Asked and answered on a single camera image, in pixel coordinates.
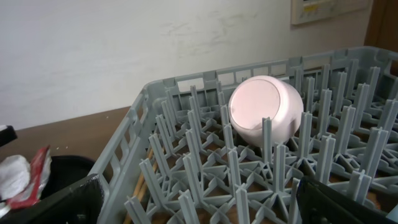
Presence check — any round black serving tray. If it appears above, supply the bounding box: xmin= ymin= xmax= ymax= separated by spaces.
xmin=40 ymin=155 xmax=95 ymax=200

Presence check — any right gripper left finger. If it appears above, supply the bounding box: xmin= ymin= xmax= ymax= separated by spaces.
xmin=1 ymin=174 xmax=104 ymax=224

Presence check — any beige wall panel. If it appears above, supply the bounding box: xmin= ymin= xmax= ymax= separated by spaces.
xmin=291 ymin=0 xmax=370 ymax=25

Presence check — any grey dishwasher rack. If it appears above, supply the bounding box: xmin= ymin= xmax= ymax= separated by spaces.
xmin=91 ymin=47 xmax=397 ymax=223

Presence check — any red snack wrapper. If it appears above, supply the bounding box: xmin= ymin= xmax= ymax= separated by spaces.
xmin=6 ymin=146 xmax=52 ymax=210

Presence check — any white napkin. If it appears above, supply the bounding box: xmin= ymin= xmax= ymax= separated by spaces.
xmin=1 ymin=155 xmax=30 ymax=200

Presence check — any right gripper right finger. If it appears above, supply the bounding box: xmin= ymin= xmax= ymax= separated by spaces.
xmin=296 ymin=176 xmax=397 ymax=224

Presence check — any brown wooden door frame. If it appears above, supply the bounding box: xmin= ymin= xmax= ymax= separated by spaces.
xmin=364 ymin=0 xmax=398 ymax=52

